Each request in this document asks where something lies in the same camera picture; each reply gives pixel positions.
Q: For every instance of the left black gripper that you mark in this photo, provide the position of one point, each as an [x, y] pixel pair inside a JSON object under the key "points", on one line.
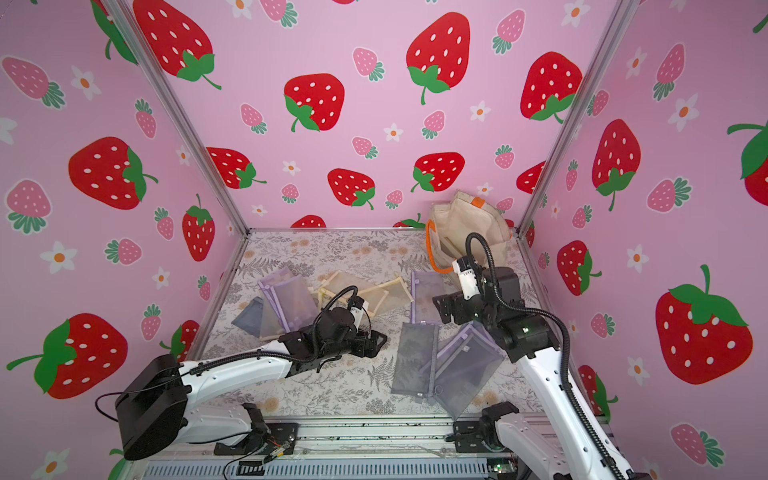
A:
{"points": [[373, 349]]}

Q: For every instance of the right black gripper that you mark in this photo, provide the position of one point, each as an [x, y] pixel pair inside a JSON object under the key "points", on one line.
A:
{"points": [[452, 307]]}

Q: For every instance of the large purple mesh pouch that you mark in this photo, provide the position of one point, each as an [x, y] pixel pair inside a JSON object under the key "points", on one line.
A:
{"points": [[461, 368]]}

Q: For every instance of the grey mesh pouch cream trim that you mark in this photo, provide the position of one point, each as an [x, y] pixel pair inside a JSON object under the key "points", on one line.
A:
{"points": [[415, 367]]}

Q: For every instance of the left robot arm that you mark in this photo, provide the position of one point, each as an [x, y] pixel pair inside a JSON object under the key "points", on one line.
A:
{"points": [[167, 403]]}

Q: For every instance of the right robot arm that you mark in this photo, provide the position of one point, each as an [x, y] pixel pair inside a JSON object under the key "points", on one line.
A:
{"points": [[581, 449]]}

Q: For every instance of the cream mesh pouch rear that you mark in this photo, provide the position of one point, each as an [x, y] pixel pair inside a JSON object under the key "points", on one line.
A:
{"points": [[337, 282]]}

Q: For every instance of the cream mesh pouch front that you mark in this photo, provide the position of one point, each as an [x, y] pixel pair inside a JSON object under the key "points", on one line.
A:
{"points": [[387, 297]]}

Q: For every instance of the purple mesh pouch left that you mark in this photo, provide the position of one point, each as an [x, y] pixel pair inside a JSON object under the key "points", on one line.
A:
{"points": [[290, 297]]}

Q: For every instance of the purple mesh pouch centre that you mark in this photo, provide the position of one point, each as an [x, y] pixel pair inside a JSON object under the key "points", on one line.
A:
{"points": [[425, 285]]}

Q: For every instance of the grey-blue mesh pouch left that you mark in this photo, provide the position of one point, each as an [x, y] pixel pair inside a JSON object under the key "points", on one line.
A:
{"points": [[250, 319]]}

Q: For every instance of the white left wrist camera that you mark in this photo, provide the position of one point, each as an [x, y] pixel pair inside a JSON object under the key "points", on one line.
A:
{"points": [[356, 305]]}

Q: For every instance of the beige canvas bag orange handles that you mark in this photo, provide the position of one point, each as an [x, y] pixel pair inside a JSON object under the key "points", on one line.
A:
{"points": [[450, 223]]}

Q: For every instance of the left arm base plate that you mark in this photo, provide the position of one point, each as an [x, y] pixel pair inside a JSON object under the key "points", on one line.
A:
{"points": [[270, 439]]}

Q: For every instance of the aluminium front rail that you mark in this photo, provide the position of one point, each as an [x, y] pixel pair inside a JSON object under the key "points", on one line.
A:
{"points": [[389, 447]]}

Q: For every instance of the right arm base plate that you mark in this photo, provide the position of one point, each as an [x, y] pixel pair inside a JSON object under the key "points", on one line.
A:
{"points": [[474, 437]]}

